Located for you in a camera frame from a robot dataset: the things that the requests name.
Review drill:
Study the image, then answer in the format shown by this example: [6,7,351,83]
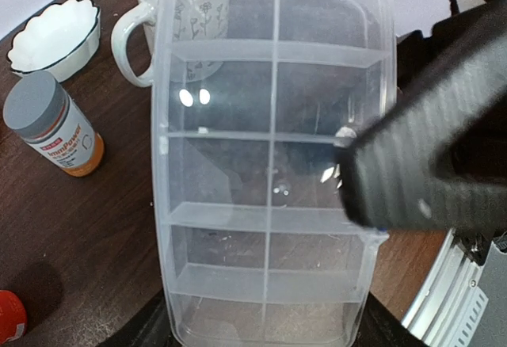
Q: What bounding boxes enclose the orange pill bottle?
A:
[0,290,28,344]

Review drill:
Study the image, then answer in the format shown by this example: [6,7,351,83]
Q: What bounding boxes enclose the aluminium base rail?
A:
[402,230,506,346]

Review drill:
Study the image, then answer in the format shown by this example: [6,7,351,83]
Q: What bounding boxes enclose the clear plastic pill organizer box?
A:
[152,0,396,346]

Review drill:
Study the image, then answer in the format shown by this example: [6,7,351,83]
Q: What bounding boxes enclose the grey cap supplement bottle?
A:
[2,71,105,177]

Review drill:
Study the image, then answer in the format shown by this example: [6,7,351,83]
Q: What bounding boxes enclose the white scalloped bowl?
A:
[7,0,101,82]

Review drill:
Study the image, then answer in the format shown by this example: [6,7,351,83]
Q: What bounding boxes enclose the floral mug yellow inside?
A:
[111,0,230,87]

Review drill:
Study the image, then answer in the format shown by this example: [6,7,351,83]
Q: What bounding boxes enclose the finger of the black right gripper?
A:
[340,0,506,231]

